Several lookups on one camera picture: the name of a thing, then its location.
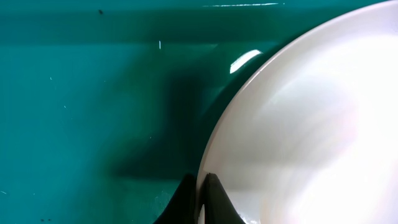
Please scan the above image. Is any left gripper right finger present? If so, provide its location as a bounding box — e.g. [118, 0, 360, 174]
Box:
[202, 173, 245, 224]

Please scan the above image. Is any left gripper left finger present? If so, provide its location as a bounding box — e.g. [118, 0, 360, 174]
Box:
[154, 174, 196, 224]

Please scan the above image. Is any white plate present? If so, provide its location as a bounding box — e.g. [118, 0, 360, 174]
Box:
[197, 1, 397, 223]

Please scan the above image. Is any teal plastic tray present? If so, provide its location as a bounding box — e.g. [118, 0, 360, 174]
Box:
[1, 1, 368, 223]

